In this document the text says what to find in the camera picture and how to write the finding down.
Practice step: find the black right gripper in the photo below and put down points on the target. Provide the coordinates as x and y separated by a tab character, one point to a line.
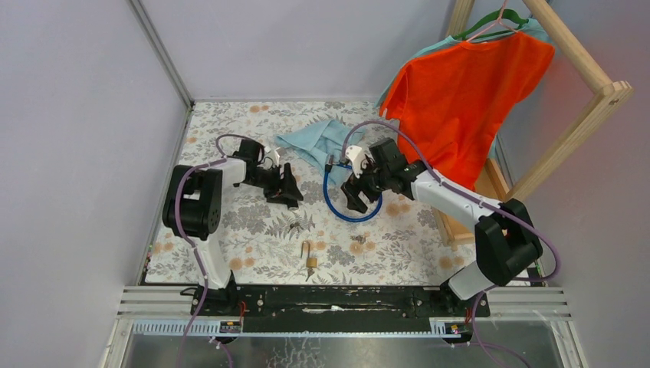
351	192

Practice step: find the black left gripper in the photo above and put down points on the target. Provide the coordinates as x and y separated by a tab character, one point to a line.
285	184

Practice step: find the blue cable lock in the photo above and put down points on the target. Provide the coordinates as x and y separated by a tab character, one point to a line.
353	203

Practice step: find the brass padlock with key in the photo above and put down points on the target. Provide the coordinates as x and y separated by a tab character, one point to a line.
310	262

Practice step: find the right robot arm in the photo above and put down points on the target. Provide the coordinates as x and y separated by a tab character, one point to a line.
504	243

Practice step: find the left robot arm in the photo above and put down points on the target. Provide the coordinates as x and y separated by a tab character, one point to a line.
192	208

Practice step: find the light blue towel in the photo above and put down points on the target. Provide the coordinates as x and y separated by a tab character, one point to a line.
316	142

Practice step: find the orange t-shirt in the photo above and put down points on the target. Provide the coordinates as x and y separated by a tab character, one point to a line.
451	103

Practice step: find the green clothes hanger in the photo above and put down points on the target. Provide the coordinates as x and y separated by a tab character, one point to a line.
507	14

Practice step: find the teal t-shirt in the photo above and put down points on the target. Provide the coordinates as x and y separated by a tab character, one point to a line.
531	27

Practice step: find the pink clothes hanger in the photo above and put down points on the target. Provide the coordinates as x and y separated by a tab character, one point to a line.
497	22

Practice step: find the wooden clothes rack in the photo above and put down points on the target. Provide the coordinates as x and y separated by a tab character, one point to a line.
575	175

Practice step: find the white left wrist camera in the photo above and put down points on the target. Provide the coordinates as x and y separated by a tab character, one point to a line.
274	156

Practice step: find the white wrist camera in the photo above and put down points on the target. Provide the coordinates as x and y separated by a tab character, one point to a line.
360	159
274	156

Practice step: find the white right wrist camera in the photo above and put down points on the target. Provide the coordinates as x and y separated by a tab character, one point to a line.
360	159

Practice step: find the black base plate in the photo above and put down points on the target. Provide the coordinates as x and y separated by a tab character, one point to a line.
291	302

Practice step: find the aluminium slotted rail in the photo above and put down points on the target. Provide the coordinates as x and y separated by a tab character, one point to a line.
330	326

